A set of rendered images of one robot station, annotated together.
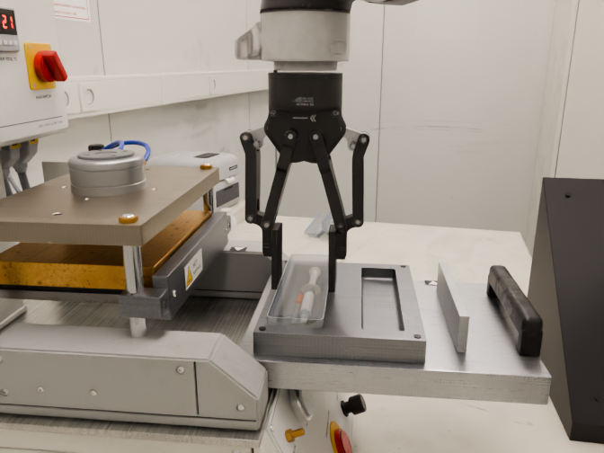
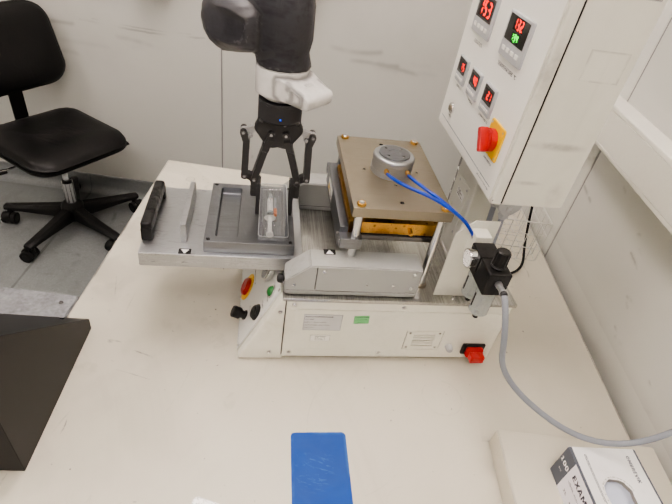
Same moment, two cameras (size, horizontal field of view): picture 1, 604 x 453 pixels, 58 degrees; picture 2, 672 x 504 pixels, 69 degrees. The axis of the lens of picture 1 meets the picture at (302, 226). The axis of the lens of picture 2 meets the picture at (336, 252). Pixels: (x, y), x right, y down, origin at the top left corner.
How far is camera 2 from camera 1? 140 cm
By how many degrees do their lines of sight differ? 122
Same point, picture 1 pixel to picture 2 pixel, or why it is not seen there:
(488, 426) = (142, 336)
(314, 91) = not seen: hidden behind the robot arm
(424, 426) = (188, 333)
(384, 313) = (227, 212)
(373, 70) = not seen: outside the picture
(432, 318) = (199, 218)
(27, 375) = not seen: hidden behind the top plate
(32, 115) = (477, 162)
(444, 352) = (202, 198)
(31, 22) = (504, 109)
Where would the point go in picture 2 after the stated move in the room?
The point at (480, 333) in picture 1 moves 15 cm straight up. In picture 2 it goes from (177, 208) to (172, 140)
